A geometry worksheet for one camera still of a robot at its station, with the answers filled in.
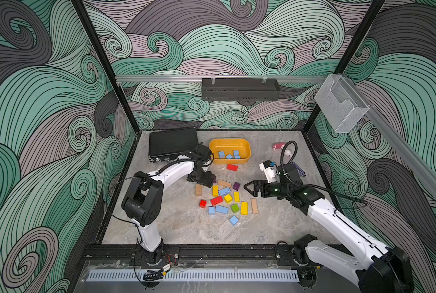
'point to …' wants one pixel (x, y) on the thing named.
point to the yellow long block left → (215, 191)
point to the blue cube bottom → (234, 220)
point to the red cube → (202, 203)
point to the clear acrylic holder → (342, 106)
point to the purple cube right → (236, 186)
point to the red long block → (216, 200)
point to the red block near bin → (232, 167)
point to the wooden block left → (198, 190)
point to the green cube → (235, 208)
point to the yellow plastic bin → (228, 145)
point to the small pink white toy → (279, 146)
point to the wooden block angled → (224, 183)
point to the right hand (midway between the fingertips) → (249, 187)
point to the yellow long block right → (244, 208)
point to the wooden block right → (254, 206)
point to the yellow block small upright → (237, 196)
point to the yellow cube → (228, 198)
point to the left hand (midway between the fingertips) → (205, 180)
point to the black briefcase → (167, 145)
